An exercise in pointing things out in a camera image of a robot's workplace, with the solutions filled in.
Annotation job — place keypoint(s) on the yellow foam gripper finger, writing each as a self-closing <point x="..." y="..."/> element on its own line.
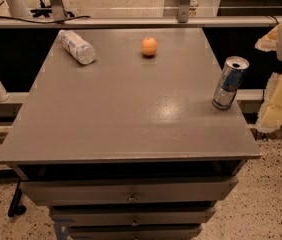
<point x="270" y="113"/>
<point x="269" y="41"/>

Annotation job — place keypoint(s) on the silver blue redbull can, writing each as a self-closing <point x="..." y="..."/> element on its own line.
<point x="232" y="76"/>

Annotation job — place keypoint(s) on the orange fruit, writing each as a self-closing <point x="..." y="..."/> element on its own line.
<point x="149" y="46"/>

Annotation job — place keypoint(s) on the top grey drawer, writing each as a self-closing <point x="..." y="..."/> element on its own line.
<point x="133" y="191"/>

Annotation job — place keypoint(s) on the grey drawer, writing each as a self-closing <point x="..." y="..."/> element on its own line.
<point x="133" y="216"/>
<point x="133" y="191"/>
<point x="151" y="232"/>

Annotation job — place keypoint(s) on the grey drawer cabinet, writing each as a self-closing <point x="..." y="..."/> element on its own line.
<point x="126" y="116"/>

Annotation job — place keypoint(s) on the clear plastic water bottle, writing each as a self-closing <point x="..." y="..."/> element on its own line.
<point x="80" y="49"/>

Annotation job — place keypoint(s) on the bottom grey drawer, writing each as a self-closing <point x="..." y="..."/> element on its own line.
<point x="151" y="232"/>

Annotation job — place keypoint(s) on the middle grey drawer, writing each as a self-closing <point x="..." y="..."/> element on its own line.
<point x="133" y="216"/>

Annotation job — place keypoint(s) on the black caster wheel leg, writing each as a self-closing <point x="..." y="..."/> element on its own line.
<point x="15" y="208"/>

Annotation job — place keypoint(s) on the grey metal rail frame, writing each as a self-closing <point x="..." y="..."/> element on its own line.
<point x="16" y="14"/>

